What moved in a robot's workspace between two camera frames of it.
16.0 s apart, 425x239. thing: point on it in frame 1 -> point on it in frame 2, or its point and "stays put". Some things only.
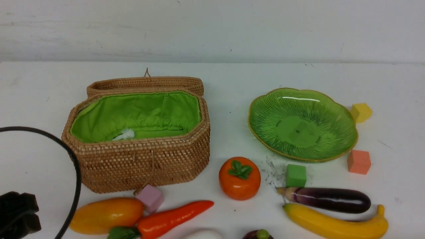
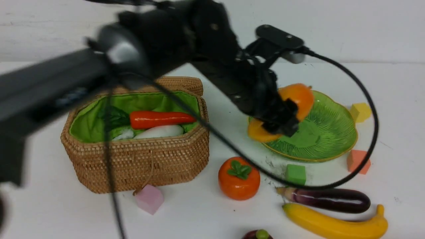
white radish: [203, 233] -> [163, 131]
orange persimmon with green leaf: [239, 178] stays put
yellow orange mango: [98, 216] -> [302, 95]
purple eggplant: [333, 200] stays put
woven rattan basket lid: [147, 83] stays put
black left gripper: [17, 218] -> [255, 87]
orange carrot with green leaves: [151, 224] -> [114, 117]
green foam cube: [296, 176] stays put
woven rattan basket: [124, 141] stays put
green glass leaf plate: [303, 125] stays put
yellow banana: [328, 225] stays put
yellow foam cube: [361, 112] stays put
